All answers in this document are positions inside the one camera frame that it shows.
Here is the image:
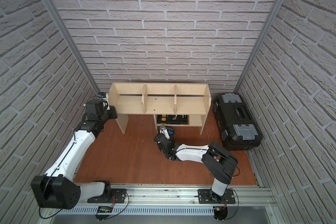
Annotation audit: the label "light wooden bookshelf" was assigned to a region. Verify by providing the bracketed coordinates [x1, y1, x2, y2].
[108, 83, 211, 133]

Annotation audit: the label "grey and blue cloth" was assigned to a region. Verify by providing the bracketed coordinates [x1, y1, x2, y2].
[166, 127, 175, 136]

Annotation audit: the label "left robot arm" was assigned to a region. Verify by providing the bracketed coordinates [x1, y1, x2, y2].
[31, 96, 118, 209]

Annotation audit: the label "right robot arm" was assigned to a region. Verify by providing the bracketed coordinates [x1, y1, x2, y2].
[154, 133, 239, 203]

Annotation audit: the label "black yellow book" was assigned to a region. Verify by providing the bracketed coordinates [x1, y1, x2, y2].
[157, 115, 189, 125]

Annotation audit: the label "white vent grille strip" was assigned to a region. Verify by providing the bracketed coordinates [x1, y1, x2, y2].
[59, 205, 214, 216]

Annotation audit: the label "black toolbox grey latches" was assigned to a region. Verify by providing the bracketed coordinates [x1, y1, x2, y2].
[213, 93, 262, 151]

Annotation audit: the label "left controller board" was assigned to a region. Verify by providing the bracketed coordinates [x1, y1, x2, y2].
[95, 206, 113, 221]

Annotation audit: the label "controller board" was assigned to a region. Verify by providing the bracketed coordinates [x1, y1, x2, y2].
[95, 206, 113, 221]
[213, 206, 228, 221]

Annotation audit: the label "right controller board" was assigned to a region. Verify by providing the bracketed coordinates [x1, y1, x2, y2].
[213, 206, 228, 221]

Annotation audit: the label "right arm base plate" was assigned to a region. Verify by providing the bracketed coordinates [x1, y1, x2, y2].
[197, 189, 236, 204]

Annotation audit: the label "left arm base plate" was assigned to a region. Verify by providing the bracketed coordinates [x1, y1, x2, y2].
[87, 189, 127, 204]

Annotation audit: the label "aluminium rail frame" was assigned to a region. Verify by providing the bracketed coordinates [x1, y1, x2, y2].
[49, 183, 276, 208]

